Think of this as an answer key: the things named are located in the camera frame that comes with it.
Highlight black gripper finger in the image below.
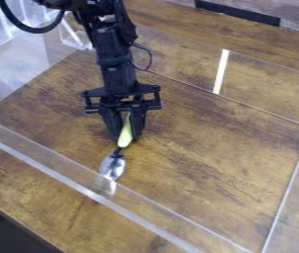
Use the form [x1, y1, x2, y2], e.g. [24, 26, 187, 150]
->
[131, 107, 147, 139]
[99, 108, 123, 140]

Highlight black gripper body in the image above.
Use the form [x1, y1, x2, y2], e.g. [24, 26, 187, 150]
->
[82, 59, 162, 114]

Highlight green handled metal spoon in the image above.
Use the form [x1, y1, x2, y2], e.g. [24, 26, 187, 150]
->
[99, 115, 134, 181]

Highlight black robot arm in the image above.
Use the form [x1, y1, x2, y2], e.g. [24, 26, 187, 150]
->
[34, 0, 160, 139]

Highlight black bar on table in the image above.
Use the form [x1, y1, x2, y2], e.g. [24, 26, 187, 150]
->
[194, 0, 281, 27]

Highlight clear acrylic tray enclosure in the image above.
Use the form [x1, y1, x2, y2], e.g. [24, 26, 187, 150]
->
[0, 13, 299, 253]

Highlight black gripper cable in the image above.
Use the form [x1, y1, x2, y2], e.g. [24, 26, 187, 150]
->
[0, 0, 154, 72]

